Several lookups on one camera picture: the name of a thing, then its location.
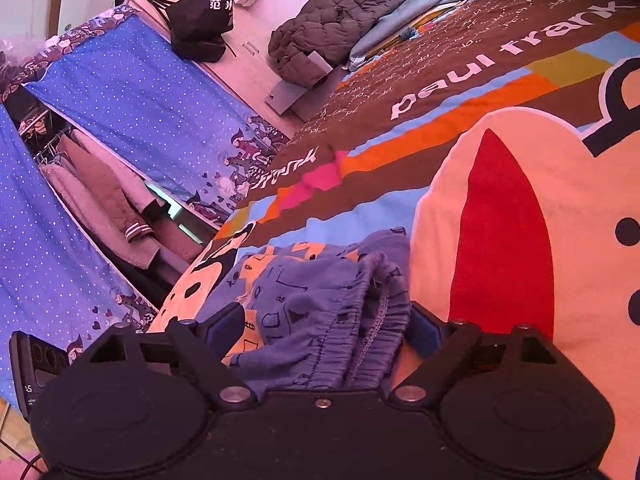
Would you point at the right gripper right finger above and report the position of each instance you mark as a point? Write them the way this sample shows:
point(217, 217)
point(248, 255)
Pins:
point(448, 352)

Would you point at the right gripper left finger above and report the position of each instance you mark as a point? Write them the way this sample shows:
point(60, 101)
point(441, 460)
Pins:
point(193, 351)

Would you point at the purple cartoon print pants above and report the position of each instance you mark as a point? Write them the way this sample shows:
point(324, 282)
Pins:
point(319, 316)

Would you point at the blue dotted curtain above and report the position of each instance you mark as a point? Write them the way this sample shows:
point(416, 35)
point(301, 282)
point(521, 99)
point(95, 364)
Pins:
point(116, 78)
point(55, 284)

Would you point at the hanging clothes in wardrobe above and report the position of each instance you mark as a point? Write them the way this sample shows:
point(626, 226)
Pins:
point(110, 201)

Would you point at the colourful cartoon bed cover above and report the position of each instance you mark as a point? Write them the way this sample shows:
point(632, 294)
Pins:
point(505, 141)

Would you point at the grey bedside box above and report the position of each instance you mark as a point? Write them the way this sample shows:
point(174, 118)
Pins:
point(284, 94)

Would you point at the black hanging bag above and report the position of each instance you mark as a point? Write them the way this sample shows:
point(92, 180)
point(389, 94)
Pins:
point(196, 27)

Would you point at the light blue pillow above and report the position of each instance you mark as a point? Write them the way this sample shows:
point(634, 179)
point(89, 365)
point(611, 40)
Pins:
point(392, 25)

